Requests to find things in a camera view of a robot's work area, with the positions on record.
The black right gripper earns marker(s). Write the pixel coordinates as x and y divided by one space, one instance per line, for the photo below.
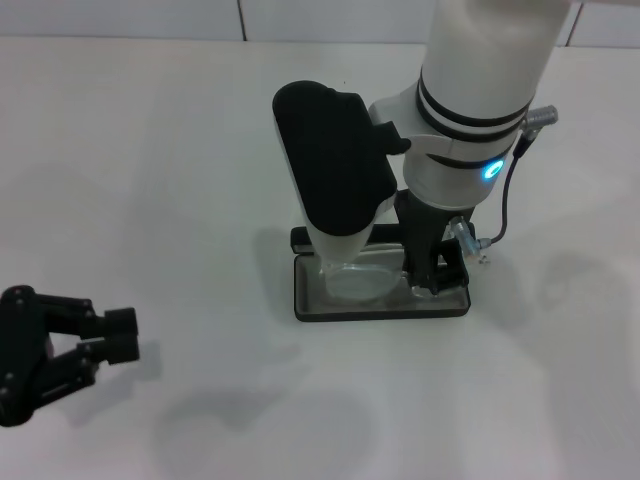
422 230

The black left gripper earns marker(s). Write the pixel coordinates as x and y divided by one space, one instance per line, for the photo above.
22 350

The clear white glasses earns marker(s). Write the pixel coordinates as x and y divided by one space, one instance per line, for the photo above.
357 282

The black glasses case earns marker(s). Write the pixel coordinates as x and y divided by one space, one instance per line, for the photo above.
306 287

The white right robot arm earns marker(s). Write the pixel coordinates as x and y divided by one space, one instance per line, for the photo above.
480 60

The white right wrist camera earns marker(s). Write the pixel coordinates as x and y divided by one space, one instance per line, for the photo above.
335 160

